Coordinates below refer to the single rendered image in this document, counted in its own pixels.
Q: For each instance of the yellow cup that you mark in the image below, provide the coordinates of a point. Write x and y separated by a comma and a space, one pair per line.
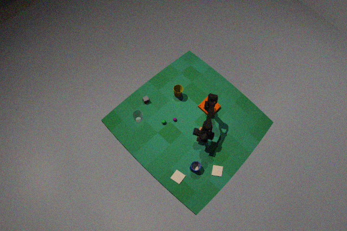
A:
177, 90

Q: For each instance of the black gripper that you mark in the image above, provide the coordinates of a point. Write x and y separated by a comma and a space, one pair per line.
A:
198, 132

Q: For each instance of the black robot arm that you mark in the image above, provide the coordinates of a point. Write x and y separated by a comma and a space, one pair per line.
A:
209, 106

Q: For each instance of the blue mug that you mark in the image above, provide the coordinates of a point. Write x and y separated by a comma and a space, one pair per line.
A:
195, 166

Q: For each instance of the beige flat square tile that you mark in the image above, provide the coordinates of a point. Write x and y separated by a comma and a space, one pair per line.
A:
217, 170
177, 176

